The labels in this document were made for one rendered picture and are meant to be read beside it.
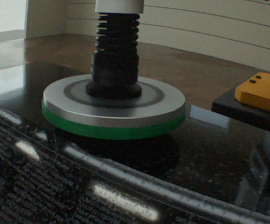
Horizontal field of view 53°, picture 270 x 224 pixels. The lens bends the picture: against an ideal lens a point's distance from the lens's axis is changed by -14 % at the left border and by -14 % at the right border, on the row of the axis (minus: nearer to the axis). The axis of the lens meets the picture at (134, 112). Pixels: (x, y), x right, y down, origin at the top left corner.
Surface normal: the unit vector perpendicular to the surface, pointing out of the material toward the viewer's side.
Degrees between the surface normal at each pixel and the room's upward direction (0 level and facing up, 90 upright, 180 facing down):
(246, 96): 90
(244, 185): 0
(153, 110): 0
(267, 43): 90
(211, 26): 90
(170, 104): 0
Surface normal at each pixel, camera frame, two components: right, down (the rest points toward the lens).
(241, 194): 0.07, -0.93
